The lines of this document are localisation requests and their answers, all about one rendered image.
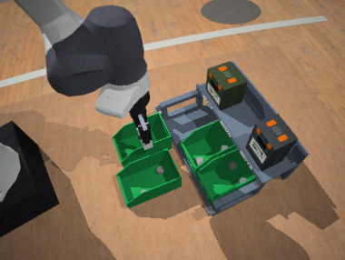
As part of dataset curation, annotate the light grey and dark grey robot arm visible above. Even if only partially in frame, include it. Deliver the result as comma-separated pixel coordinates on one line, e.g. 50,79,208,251
0,0,151,202

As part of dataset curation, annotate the grey shelf rack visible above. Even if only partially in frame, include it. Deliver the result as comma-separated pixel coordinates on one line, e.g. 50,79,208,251
154,61,309,216

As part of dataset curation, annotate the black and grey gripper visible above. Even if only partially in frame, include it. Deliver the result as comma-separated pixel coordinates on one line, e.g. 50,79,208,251
129,91,153,150

